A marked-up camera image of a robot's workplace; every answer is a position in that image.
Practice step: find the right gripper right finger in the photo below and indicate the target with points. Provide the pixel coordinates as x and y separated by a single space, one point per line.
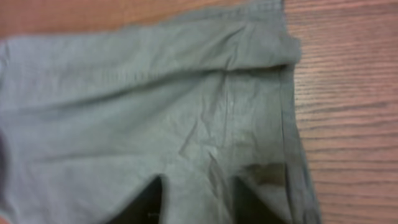
249 208

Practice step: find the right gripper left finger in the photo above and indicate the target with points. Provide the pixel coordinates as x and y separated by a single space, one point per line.
145 207

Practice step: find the grey shorts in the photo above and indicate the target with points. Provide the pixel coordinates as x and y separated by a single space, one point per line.
89 119

